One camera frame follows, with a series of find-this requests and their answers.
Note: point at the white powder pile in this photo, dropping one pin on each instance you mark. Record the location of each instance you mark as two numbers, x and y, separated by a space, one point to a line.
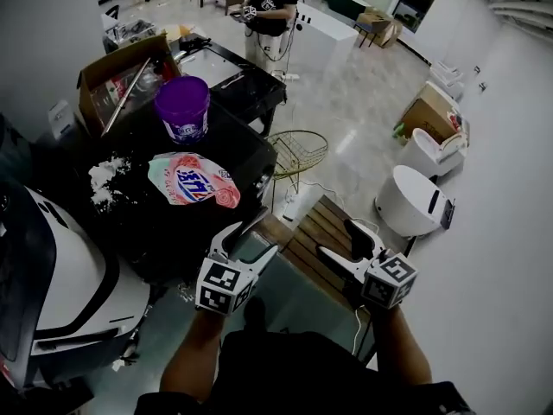
103 180

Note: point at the white power strip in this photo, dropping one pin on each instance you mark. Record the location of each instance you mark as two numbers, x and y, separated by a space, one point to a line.
287 76
293 203

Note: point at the person's left black shoe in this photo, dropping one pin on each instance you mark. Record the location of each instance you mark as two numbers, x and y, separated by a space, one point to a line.
255 314

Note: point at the black sink table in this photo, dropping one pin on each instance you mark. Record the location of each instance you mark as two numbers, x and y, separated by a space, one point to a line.
255 89

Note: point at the pink detergent bag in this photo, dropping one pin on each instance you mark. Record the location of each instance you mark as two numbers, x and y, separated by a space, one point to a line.
194 182

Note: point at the white cabinet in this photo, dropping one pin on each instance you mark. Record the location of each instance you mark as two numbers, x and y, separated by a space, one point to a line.
322 41

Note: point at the large cardboard box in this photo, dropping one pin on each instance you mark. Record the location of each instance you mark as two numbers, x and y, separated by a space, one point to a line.
427 115

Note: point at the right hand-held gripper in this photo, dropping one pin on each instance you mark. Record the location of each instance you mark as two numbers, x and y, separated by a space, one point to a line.
389 281

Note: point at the person's black clothing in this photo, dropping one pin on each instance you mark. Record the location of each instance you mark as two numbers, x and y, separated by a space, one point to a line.
298 374

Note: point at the small white device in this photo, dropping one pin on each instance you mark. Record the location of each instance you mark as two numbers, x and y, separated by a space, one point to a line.
61 119

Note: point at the slim toothbrush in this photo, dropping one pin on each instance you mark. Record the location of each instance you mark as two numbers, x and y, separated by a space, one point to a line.
231 81

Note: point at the wooden slatted mat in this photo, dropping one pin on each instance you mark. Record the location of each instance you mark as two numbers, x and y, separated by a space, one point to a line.
319 231

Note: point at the purple plastic bucket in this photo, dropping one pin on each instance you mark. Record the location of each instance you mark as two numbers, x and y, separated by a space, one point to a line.
182 106

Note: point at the person's right forearm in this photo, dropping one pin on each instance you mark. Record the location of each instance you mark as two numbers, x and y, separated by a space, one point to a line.
402 348

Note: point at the bundle of white pipes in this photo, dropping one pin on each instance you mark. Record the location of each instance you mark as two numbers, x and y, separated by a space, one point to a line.
523 13

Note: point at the round white appliance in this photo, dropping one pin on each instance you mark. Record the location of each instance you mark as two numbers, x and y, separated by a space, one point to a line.
406 201

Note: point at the green bottle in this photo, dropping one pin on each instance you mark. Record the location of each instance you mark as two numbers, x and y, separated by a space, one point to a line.
399 130

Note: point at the person's left forearm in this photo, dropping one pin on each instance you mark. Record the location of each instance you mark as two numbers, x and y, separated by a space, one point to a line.
194 353

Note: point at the silver metal rod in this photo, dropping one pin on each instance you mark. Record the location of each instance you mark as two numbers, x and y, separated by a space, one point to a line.
125 97

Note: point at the small cardboard box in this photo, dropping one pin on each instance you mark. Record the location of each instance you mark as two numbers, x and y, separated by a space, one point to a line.
378 26

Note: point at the white toilet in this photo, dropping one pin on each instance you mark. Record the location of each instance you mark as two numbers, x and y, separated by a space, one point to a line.
427 151

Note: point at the brown cardboard box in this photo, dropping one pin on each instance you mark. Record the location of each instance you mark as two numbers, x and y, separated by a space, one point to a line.
108 67

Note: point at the white and black appliance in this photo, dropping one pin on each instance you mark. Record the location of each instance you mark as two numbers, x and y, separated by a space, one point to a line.
73 266

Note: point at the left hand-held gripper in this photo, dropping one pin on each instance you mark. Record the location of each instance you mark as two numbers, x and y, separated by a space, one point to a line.
222 285

